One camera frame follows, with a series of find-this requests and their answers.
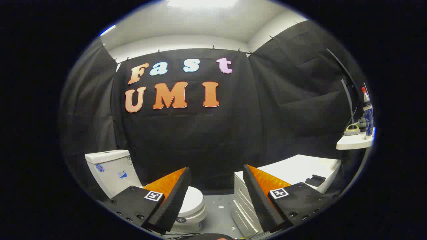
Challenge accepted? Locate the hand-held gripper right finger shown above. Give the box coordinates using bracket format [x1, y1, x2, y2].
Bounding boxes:
[243, 164, 334, 234]

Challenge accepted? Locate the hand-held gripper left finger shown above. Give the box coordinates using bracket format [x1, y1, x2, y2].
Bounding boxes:
[102, 167, 192, 235]

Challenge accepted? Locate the white toilet lid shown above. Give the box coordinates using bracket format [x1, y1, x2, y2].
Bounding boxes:
[179, 186, 205, 214]

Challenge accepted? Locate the white toilet with tank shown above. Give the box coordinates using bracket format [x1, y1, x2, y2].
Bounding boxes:
[85, 150, 207, 233]

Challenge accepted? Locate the white drawer cabinet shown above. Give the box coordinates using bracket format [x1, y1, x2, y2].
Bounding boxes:
[233, 154, 342, 239]

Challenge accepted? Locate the black backdrop cloth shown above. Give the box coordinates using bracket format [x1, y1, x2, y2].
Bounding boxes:
[58, 20, 367, 197]

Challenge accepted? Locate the thin black curved rod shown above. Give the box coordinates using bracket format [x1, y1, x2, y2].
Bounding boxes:
[341, 79, 355, 125]
[326, 48, 362, 100]

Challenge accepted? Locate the bottle with red cap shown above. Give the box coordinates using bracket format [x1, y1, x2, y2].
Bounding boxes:
[361, 87, 374, 140]

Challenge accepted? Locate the white wall shelf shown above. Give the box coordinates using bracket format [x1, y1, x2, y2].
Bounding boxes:
[336, 128, 376, 150]

